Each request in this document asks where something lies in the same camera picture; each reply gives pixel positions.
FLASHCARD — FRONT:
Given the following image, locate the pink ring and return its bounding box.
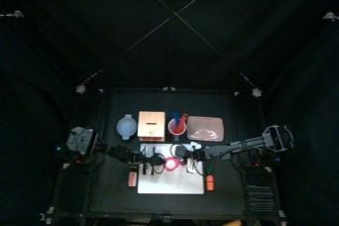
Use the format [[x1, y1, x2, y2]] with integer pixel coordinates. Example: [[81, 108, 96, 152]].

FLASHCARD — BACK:
[[163, 157, 183, 172]]

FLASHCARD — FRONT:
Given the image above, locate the white dough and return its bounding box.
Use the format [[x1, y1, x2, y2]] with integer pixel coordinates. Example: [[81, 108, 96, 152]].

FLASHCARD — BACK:
[[189, 129, 220, 141]]

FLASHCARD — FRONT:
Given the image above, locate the wooden box with red drawer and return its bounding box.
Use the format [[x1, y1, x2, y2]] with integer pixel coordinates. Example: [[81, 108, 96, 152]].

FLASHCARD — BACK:
[[136, 110, 167, 143]]

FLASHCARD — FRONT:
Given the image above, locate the light blue bowl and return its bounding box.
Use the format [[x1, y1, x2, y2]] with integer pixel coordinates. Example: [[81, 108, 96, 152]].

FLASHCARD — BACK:
[[115, 113, 139, 141]]

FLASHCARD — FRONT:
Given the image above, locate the red white striped block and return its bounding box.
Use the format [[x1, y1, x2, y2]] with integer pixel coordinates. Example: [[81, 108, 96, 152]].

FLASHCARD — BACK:
[[127, 170, 139, 188]]

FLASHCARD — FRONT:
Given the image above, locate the white cutting board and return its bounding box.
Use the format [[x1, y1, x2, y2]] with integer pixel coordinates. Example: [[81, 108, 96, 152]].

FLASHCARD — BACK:
[[136, 142, 207, 195]]

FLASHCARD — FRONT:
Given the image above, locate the orange toy carrot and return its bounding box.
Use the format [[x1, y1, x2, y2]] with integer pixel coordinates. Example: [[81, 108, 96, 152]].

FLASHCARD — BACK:
[[204, 165, 217, 192]]

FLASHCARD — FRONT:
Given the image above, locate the red cup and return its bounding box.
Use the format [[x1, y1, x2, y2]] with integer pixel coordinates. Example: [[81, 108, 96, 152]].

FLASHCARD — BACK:
[[167, 118, 188, 138]]

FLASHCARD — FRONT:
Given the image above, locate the red toy utensil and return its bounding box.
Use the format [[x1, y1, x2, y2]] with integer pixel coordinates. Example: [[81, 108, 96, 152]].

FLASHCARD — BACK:
[[177, 113, 189, 131]]

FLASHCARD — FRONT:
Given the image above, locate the blue toy utensil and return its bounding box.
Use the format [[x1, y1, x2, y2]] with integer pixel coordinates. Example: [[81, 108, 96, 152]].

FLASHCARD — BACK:
[[171, 111, 181, 129]]

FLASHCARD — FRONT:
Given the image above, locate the thin white cord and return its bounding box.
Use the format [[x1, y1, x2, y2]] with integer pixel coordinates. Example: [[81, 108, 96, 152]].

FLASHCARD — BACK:
[[121, 0, 259, 89], [80, 0, 235, 87]]

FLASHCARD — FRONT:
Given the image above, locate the grey frame clamp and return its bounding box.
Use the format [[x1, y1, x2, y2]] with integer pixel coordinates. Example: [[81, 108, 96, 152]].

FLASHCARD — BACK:
[[0, 10, 26, 19], [321, 11, 339, 22]]

